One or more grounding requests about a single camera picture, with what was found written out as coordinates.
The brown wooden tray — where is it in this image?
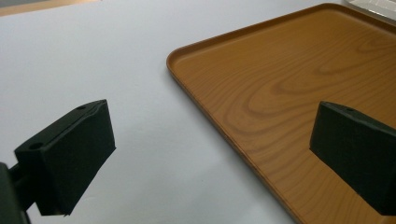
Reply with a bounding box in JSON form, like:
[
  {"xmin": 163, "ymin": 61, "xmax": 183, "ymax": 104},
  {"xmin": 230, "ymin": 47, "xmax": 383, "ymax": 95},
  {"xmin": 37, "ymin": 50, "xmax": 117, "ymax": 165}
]
[{"xmin": 165, "ymin": 2, "xmax": 396, "ymax": 224}]

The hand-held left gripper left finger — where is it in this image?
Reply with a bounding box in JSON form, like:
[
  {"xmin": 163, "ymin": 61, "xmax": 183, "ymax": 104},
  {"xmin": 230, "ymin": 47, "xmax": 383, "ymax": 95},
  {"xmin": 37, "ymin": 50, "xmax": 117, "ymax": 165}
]
[{"xmin": 13, "ymin": 99, "xmax": 117, "ymax": 217}]

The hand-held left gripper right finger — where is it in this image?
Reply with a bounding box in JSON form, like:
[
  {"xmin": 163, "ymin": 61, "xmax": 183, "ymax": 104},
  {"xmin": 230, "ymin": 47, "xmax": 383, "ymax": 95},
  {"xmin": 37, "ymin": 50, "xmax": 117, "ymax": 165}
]
[{"xmin": 309, "ymin": 101, "xmax": 396, "ymax": 217}]

